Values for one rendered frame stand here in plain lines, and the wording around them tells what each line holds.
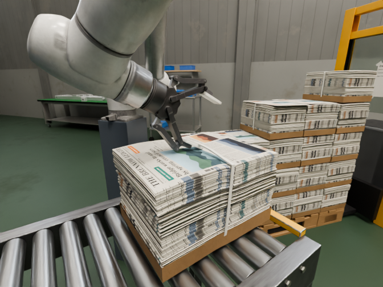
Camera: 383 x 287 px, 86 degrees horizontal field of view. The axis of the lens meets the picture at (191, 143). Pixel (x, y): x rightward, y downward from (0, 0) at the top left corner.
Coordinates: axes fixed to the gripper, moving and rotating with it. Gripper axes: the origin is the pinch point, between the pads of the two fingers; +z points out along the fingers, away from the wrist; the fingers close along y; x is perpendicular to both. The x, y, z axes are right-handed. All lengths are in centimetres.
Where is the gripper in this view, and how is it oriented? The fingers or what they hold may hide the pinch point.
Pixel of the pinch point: (206, 123)
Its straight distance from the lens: 59.5
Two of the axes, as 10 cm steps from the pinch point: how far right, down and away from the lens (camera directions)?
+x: 5.7, 2.4, -7.9
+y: -3.8, 9.3, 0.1
